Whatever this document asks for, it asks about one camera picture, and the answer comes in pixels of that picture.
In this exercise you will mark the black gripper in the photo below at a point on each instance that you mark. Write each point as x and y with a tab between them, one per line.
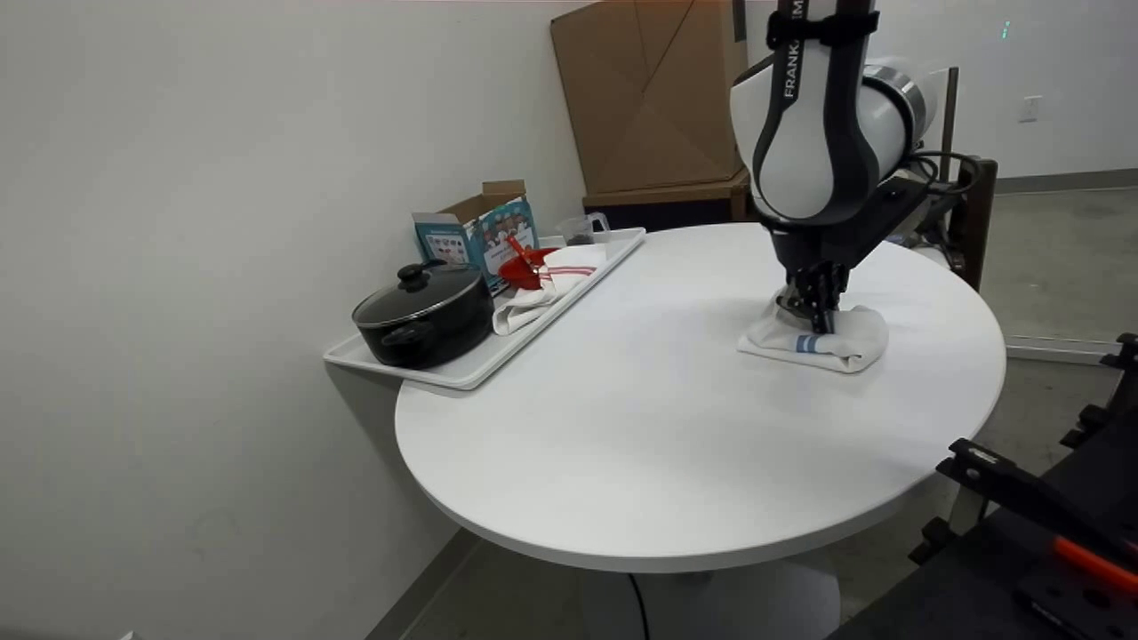
821	253

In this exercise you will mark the white and blue tea towel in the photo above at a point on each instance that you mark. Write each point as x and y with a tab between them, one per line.
853	344

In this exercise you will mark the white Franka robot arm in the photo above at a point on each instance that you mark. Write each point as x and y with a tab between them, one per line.
819	129

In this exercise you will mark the dark wooden chair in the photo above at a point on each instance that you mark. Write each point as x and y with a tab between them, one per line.
979	234

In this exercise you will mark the dark wooden cabinet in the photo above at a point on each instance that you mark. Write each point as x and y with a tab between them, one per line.
628	215

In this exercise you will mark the white panel with wooden edge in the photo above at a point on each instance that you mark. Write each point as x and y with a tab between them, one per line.
943	107

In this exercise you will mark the large brown cardboard box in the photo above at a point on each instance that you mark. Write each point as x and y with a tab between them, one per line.
640	107

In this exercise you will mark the red and white cloth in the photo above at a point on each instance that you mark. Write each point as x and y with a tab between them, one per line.
557	267

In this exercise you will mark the blue printed cardboard box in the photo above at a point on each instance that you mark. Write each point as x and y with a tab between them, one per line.
491	234

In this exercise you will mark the white rectangular tray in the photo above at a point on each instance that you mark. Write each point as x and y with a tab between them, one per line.
474	362

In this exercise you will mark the black pot with lid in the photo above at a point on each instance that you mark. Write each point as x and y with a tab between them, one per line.
421	321

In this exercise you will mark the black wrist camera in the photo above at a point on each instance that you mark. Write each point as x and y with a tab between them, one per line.
907	203

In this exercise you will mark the white wall outlet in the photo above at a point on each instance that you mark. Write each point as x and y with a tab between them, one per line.
1028	107

